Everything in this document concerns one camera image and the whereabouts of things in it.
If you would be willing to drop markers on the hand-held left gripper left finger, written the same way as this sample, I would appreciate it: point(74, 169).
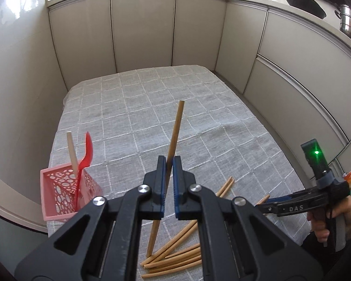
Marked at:
point(163, 178)

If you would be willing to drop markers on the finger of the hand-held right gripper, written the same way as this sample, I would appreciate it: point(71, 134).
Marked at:
point(266, 210)
point(280, 199)

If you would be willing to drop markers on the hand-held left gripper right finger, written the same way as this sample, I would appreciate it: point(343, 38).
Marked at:
point(177, 181)

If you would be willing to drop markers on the tan wooden chopstick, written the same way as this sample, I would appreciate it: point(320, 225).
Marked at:
point(175, 134)
point(72, 152)

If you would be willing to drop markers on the group of wooden chopsticks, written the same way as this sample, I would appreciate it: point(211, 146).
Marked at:
point(151, 265)

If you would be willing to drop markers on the pink perforated plastic basket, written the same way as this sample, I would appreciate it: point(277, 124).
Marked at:
point(55, 199)

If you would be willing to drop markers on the person's right forearm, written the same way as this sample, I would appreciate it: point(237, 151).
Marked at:
point(324, 259)

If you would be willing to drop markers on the person's right hand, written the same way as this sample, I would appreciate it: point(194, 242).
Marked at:
point(318, 225)

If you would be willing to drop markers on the red plastic spoon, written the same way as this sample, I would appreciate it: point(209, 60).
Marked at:
point(87, 152)

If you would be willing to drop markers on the grey checked tablecloth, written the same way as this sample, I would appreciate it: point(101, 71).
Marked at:
point(163, 93)

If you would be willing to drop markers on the beige side kitchen cabinet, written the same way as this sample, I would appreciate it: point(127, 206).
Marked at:
point(295, 64)

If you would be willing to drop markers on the metal pot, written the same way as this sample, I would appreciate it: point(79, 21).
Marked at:
point(345, 17)

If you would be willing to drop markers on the beige cabinet door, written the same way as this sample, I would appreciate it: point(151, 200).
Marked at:
point(143, 29)
point(84, 35)
point(199, 26)

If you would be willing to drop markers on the black wok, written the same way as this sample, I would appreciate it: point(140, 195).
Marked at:
point(305, 1)

